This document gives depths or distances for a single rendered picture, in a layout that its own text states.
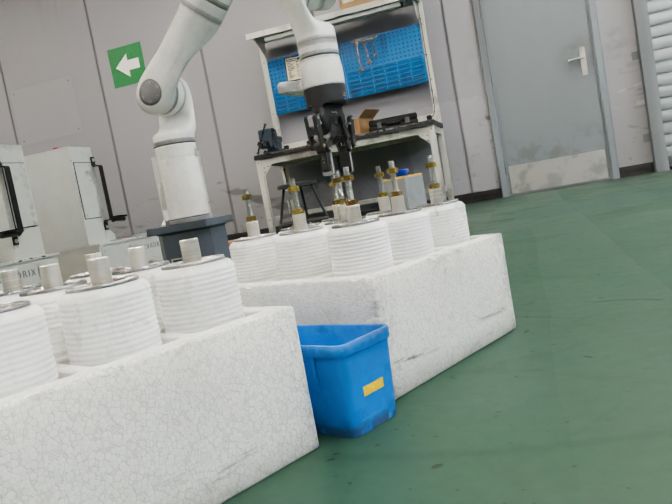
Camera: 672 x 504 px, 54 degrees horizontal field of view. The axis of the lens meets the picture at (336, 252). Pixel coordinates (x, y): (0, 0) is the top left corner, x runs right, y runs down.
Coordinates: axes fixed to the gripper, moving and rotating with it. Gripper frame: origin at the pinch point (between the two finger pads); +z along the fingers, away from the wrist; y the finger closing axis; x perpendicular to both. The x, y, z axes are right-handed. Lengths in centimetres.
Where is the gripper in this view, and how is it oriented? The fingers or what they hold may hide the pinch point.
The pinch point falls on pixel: (337, 166)
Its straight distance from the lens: 119.8
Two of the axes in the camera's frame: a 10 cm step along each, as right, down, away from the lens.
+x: -8.6, 1.0, 5.1
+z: 1.7, 9.8, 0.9
